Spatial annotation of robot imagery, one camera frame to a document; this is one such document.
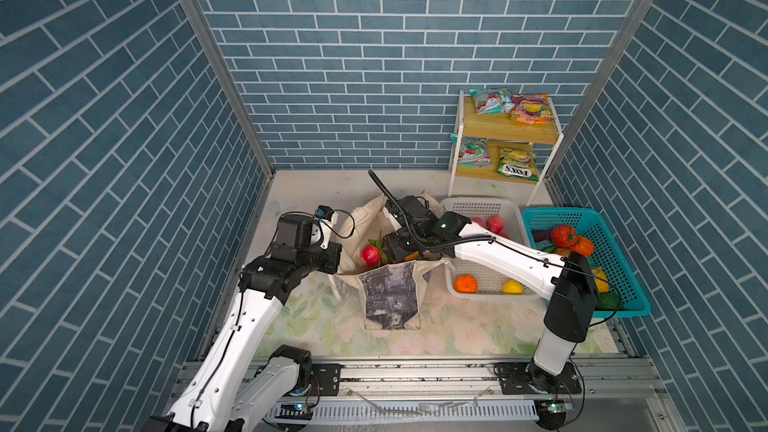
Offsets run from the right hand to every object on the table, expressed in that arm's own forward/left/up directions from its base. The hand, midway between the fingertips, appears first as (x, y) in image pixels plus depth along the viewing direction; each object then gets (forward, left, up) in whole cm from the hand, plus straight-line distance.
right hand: (386, 241), depth 81 cm
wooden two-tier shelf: (+43, -36, -1) cm, 56 cm away
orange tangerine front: (-5, -23, -12) cm, 26 cm away
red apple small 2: (+19, -29, -14) cm, 38 cm away
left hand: (-5, +11, +4) cm, 13 cm away
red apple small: (+18, -34, -12) cm, 40 cm away
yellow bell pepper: (-1, -64, -16) cm, 66 cm away
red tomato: (+13, -55, -11) cm, 57 cm away
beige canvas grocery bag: (-14, -3, -3) cm, 14 cm away
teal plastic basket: (+7, -66, -11) cm, 68 cm away
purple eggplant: (+15, -49, -14) cm, 53 cm away
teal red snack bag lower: (+37, -26, +2) cm, 46 cm away
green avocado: (-6, -62, -13) cm, 64 cm away
